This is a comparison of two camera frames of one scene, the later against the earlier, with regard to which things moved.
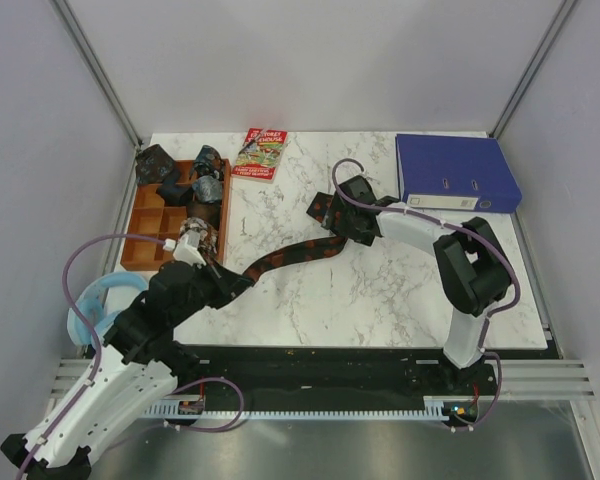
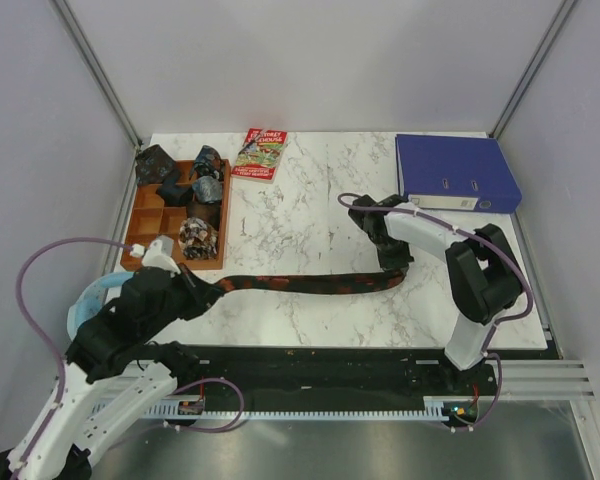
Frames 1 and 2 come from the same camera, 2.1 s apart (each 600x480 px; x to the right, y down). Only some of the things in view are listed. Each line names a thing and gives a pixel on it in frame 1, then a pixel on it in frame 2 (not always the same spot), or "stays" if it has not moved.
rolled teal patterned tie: (208, 162) stays
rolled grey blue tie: (208, 188) stays
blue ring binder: (457, 172) stays
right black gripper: (337, 205) to (400, 262)
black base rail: (371, 375) stays
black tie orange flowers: (307, 251) to (311, 284)
